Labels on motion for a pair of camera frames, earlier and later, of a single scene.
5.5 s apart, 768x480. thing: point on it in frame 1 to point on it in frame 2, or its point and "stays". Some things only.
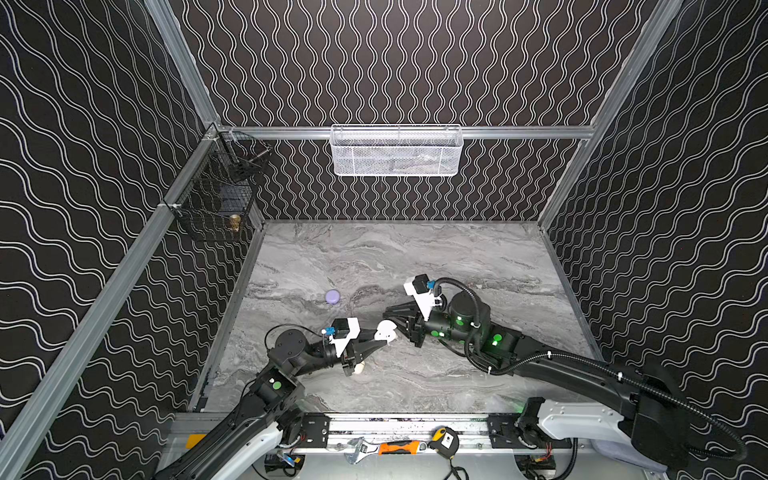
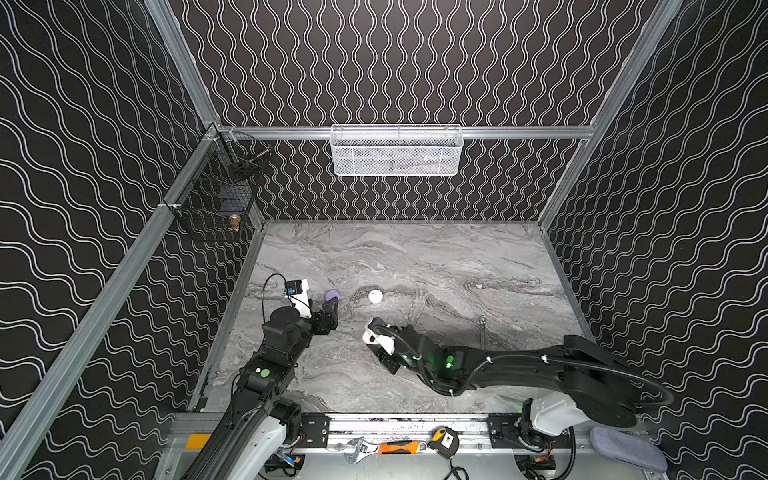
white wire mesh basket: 396,149 stays
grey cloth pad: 623,450 stays
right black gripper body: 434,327 to 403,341
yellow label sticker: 193,439 stays
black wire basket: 214,199 stays
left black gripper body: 350,352 to 324,319
